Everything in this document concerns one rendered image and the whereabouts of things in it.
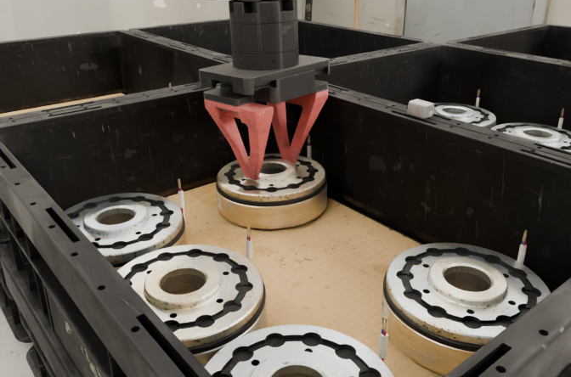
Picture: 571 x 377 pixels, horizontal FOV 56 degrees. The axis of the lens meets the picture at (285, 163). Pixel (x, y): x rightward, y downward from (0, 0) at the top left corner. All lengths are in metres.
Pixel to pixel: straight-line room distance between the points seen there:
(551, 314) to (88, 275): 0.19
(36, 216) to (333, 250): 0.23
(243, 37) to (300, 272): 0.19
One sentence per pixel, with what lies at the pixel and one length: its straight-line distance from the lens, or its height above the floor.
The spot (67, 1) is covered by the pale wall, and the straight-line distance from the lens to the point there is 3.81.
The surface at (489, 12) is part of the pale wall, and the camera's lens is 3.77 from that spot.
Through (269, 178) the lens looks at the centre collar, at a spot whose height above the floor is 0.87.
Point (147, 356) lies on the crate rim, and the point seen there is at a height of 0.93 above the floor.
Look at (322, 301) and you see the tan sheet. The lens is 0.39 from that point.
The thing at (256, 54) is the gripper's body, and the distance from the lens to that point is 0.44.
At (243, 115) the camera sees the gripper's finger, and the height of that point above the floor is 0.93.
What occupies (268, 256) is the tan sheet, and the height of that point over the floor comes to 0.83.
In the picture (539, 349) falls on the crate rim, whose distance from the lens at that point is 0.22.
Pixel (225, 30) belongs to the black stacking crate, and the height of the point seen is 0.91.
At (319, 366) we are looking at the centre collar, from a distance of 0.29.
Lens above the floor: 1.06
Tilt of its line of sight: 23 degrees down
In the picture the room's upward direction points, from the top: straight up
